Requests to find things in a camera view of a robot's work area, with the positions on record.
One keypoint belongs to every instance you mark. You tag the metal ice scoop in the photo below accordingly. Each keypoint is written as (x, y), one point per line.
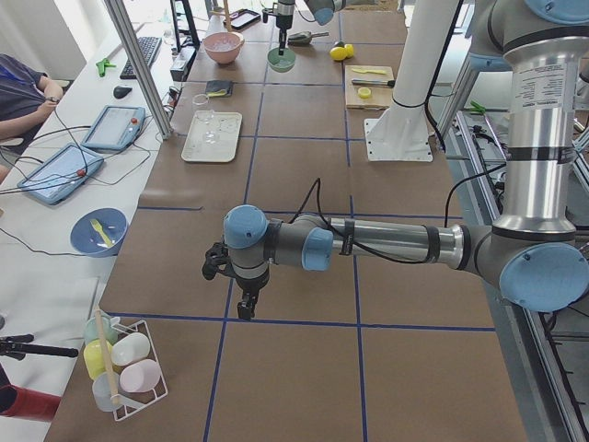
(305, 37)

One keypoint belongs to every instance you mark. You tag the clear plastic cup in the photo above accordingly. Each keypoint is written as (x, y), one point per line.
(102, 395)

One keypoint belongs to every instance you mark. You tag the pink bowl with ice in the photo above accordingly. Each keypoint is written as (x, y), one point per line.
(223, 47)

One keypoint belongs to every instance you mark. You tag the half lemon slice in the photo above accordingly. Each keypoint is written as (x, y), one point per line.
(364, 92)

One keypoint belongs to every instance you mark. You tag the pink plastic cup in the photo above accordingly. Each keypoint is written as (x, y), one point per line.
(141, 376)

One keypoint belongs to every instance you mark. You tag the yellow plastic fork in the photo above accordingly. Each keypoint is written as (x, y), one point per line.
(100, 230)

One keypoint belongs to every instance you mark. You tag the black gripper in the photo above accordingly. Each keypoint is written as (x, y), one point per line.
(283, 21)
(250, 285)

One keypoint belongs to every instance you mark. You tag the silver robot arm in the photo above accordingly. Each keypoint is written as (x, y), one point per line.
(322, 10)
(527, 252)

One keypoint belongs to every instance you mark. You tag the white plastic cup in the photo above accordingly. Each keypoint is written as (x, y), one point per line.
(132, 348)

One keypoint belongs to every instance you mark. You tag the aluminium frame post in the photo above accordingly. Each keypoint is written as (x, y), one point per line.
(126, 32)

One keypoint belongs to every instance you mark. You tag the green plastic cup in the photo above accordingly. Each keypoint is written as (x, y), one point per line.
(94, 329)

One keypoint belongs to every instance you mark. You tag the silver handled knife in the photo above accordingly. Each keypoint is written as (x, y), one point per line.
(373, 83)

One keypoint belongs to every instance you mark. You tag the grey folded cloth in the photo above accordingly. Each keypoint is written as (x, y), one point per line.
(219, 88)

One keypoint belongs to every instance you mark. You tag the white wire cup rack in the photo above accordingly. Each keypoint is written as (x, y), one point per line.
(131, 403)

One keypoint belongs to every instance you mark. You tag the seated person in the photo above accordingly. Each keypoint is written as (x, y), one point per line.
(28, 98)

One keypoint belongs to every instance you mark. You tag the wooden cutting board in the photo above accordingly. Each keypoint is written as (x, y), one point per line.
(381, 96)

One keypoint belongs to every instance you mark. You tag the blue teach pendant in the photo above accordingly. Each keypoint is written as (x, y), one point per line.
(61, 174)
(115, 128)

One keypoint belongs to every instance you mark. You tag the yellow lemon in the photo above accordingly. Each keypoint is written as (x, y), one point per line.
(349, 49)
(338, 53)

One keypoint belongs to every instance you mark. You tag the green ceramic bowl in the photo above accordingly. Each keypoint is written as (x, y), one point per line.
(281, 61)

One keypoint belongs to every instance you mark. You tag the cream bear tray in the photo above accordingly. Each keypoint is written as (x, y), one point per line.
(227, 126)

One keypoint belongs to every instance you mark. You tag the yellow plastic knife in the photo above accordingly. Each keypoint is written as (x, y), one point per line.
(369, 71)

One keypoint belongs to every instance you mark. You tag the black computer mouse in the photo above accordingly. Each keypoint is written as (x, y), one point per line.
(120, 92)

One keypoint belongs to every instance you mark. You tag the blue plastic bowl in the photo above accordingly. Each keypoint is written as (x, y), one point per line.
(88, 242)

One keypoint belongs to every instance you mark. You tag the clear wine glass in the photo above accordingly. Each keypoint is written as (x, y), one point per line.
(204, 103)

